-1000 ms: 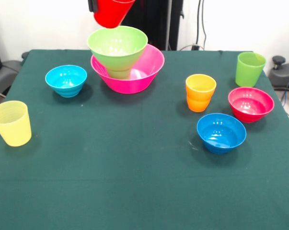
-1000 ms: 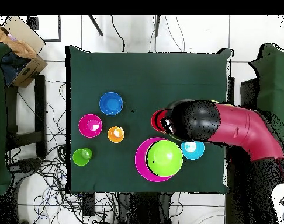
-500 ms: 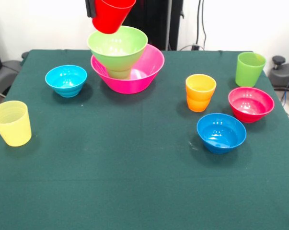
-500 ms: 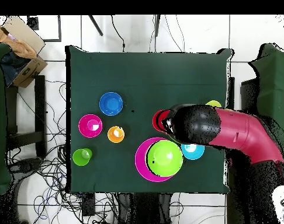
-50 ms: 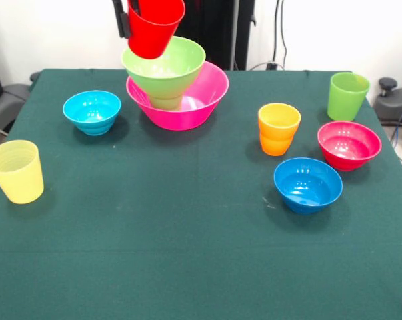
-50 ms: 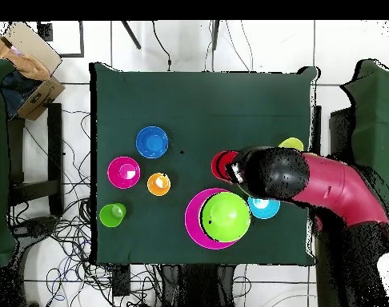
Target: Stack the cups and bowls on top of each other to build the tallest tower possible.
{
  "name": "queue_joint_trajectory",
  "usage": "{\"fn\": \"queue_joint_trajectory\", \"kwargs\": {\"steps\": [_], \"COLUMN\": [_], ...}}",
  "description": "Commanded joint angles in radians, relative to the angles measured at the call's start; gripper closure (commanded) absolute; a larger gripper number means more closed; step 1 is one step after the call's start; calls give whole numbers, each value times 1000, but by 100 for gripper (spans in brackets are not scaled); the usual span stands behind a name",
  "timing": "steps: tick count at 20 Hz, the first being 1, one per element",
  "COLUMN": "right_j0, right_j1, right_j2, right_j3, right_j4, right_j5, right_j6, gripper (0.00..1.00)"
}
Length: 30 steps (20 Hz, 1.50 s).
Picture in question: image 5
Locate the rounded green cup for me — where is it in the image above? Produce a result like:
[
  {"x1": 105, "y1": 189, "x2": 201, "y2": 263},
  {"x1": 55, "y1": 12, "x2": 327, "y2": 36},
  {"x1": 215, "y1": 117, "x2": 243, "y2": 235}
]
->
[{"x1": 147, "y1": 93, "x2": 183, "y2": 112}]

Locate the large green bowl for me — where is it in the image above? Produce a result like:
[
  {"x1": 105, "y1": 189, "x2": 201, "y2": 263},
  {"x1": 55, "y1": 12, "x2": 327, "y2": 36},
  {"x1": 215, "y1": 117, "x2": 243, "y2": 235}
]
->
[{"x1": 121, "y1": 35, "x2": 207, "y2": 101}]

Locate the red cup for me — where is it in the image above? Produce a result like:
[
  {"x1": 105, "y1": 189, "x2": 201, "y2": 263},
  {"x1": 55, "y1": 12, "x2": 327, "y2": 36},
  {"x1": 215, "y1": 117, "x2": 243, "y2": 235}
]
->
[{"x1": 127, "y1": 0, "x2": 187, "y2": 61}]

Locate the dark green tablecloth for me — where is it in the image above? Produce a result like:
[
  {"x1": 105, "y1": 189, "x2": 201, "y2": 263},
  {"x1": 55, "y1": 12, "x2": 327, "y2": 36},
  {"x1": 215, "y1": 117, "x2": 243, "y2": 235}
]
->
[{"x1": 0, "y1": 68, "x2": 402, "y2": 320}]

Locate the black hanging cable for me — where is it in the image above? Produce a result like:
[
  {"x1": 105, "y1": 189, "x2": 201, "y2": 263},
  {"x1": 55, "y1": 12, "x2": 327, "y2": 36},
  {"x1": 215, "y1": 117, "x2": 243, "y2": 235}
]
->
[{"x1": 273, "y1": 0, "x2": 290, "y2": 64}]

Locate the tall green cup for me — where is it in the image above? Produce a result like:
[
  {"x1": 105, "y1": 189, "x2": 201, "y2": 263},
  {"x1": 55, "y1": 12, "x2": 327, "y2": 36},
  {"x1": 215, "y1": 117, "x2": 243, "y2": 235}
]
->
[{"x1": 327, "y1": 72, "x2": 371, "y2": 122}]

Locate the orange cup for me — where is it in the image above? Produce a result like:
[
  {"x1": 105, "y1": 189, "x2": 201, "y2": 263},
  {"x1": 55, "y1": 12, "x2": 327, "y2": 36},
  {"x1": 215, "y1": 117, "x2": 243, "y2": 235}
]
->
[{"x1": 257, "y1": 103, "x2": 302, "y2": 157}]

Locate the small blue bowl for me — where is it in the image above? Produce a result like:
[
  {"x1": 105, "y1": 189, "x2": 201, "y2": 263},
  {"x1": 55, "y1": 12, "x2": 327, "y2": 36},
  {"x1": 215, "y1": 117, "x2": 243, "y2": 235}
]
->
[{"x1": 273, "y1": 157, "x2": 344, "y2": 215}]

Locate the small magenta bowl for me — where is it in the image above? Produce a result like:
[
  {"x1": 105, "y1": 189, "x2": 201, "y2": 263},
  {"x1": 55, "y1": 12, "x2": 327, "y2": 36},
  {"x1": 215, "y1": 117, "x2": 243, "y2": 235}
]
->
[{"x1": 317, "y1": 120, "x2": 383, "y2": 172}]

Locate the grey floor cable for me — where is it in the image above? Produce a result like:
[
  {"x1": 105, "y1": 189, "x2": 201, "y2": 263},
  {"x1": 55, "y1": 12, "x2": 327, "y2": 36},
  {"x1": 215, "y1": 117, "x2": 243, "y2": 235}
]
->
[{"x1": 248, "y1": 61, "x2": 287, "y2": 72}]

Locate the yellow cup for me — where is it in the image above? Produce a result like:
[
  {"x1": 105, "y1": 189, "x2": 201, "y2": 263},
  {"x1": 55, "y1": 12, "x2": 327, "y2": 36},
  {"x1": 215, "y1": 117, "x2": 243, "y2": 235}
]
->
[{"x1": 0, "y1": 139, "x2": 45, "y2": 205}]

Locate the small cyan bowl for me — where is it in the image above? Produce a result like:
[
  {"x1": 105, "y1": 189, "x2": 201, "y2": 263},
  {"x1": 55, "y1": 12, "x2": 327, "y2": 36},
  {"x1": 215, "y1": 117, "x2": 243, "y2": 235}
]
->
[{"x1": 62, "y1": 90, "x2": 123, "y2": 137}]

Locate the large pink bowl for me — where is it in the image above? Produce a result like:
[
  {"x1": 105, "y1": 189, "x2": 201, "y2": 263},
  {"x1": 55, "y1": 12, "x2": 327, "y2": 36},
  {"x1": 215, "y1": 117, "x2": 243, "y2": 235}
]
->
[{"x1": 125, "y1": 61, "x2": 230, "y2": 131}]

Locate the grey chair base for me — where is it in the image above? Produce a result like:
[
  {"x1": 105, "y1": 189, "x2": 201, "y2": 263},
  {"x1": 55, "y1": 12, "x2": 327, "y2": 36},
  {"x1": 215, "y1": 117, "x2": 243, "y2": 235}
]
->
[
  {"x1": 373, "y1": 77, "x2": 402, "y2": 149},
  {"x1": 0, "y1": 83, "x2": 33, "y2": 141}
]

